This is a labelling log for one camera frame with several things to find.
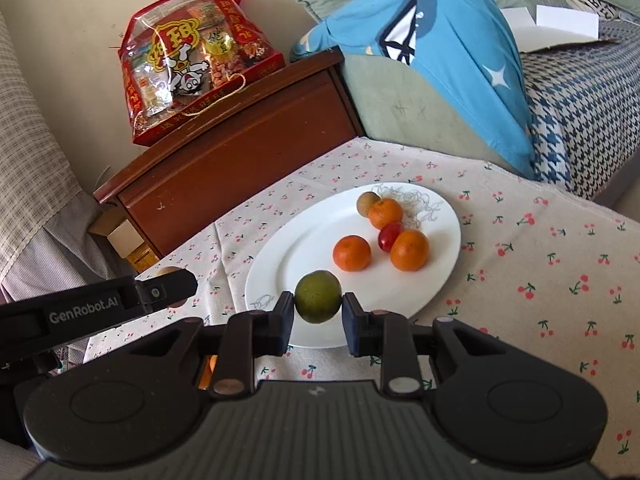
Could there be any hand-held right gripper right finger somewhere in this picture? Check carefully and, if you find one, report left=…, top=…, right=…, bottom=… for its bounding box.
left=342, top=292, right=521, bottom=396

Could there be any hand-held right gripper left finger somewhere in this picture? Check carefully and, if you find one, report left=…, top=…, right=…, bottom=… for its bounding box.
left=115, top=291, right=296, bottom=400

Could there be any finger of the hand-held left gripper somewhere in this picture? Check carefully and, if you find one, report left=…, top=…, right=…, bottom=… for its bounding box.
left=135, top=268, right=198, bottom=309

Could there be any green round fruit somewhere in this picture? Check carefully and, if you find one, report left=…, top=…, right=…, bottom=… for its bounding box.
left=294, top=270, right=344, bottom=324

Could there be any white plate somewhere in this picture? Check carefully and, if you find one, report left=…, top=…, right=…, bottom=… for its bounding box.
left=244, top=181, right=462, bottom=350

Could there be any red cherry tomato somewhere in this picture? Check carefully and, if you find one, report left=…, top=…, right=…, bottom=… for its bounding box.
left=378, top=221, right=405, bottom=253

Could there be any open yellow white cardboard box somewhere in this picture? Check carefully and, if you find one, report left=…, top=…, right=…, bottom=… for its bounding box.
left=87, top=207, right=161, bottom=271

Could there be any brown wooden cabinet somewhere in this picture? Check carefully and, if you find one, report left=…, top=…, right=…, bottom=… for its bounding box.
left=92, top=47, right=365, bottom=261

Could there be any checked fabric cover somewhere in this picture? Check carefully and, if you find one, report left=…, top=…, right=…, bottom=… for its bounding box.
left=0, top=10, right=136, bottom=306

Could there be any cherry print tablecloth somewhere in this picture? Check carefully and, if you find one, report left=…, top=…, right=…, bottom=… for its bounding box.
left=85, top=137, right=640, bottom=476

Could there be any red snack gift bag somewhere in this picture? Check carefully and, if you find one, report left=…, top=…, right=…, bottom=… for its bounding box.
left=118, top=0, right=287, bottom=147

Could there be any green bed cushion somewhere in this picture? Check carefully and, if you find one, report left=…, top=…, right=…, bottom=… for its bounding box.
left=340, top=52, right=531, bottom=181

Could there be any houndstooth bed sheet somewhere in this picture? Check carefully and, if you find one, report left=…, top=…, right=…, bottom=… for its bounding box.
left=520, top=15, right=640, bottom=206

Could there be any white paper box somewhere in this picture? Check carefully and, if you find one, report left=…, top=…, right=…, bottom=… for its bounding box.
left=500, top=4, right=601, bottom=53

